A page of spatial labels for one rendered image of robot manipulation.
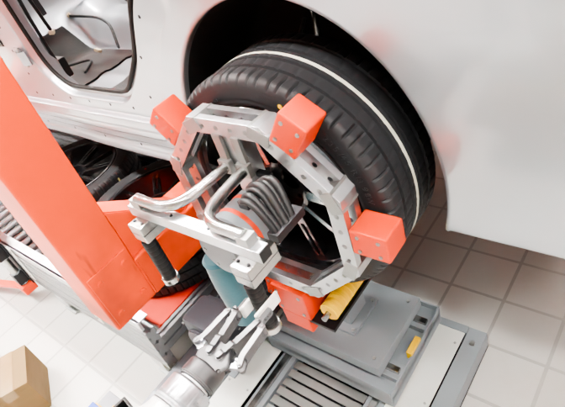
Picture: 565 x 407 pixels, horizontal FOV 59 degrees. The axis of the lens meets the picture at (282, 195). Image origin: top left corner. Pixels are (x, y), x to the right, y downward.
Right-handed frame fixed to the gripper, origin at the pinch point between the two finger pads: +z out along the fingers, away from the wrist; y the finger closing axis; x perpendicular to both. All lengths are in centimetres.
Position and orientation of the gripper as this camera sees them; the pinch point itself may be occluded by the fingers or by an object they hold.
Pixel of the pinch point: (260, 303)
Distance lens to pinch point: 104.6
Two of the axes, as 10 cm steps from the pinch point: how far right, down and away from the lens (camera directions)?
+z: 5.8, -6.2, 5.3
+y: 7.7, 2.0, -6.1
